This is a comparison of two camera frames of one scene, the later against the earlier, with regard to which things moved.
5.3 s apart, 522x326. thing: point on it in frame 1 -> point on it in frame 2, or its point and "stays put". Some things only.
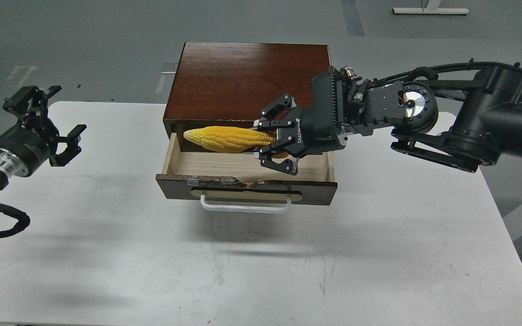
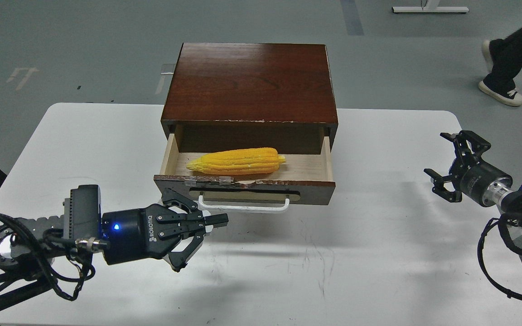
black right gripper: (303, 131) -> (485, 184)
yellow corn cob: (229, 139) -> (246, 161)
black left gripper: (24, 148) -> (132, 235)
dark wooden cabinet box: (218, 84) stays put
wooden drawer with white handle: (245, 181) stays put
